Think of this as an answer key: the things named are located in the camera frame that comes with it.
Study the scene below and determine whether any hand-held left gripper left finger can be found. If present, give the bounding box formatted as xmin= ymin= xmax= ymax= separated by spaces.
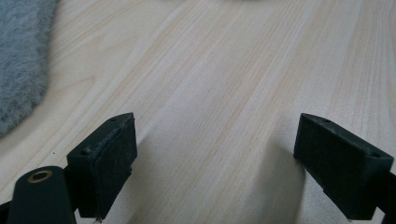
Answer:
xmin=66 ymin=112 xmax=138 ymax=221

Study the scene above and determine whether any grey fuzzy mitten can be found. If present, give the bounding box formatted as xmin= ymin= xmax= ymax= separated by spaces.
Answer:
xmin=0 ymin=0 xmax=61 ymax=140

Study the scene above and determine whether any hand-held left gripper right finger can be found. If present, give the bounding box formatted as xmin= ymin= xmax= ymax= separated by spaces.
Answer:
xmin=292 ymin=112 xmax=395 ymax=221

